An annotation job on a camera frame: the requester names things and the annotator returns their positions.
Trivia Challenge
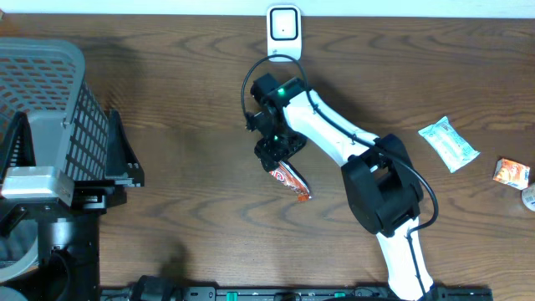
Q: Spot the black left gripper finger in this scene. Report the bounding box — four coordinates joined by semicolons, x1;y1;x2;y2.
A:
105;110;145;181
1;111;33;181

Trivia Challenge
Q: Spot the red Top chocolate bar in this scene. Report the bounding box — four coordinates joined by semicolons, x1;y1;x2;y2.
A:
269;161;312;202

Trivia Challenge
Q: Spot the mint green wipes pack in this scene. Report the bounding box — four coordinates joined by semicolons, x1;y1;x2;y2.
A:
418;116;480;173

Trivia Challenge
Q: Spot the orange snack packet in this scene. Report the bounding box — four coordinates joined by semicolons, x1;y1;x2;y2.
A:
492;158;530;190

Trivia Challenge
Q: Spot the green lid jar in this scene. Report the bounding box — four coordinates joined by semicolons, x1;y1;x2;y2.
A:
521;183;535;212

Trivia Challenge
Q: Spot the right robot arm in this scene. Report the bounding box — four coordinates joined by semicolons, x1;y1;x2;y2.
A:
246;74;434;300

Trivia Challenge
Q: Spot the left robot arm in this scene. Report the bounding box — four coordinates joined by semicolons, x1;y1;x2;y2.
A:
1;110;145;300

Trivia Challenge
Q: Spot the white barcode scanner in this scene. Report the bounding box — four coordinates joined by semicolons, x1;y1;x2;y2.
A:
267;4;303;62

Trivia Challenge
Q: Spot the grey plastic basket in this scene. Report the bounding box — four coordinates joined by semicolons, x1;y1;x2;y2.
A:
1;38;109;280

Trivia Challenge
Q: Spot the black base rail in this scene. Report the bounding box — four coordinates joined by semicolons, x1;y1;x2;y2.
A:
99;274;494;301

